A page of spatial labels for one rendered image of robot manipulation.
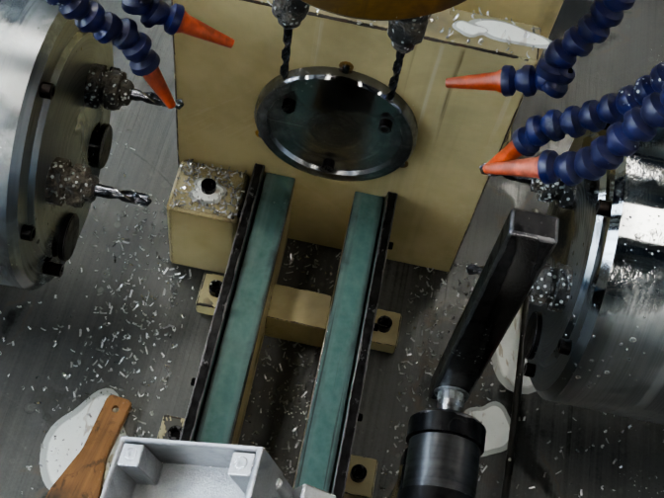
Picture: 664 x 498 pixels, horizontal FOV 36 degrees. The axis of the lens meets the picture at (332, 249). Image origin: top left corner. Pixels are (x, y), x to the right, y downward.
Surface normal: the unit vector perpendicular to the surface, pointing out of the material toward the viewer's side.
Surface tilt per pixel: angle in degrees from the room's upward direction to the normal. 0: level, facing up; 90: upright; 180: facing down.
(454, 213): 90
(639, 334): 58
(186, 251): 90
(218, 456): 88
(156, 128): 0
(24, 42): 2
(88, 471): 0
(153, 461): 68
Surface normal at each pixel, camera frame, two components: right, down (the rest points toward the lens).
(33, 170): 0.65, 0.33
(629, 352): -0.12, 0.55
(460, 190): -0.18, 0.83
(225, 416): 0.11, -0.51
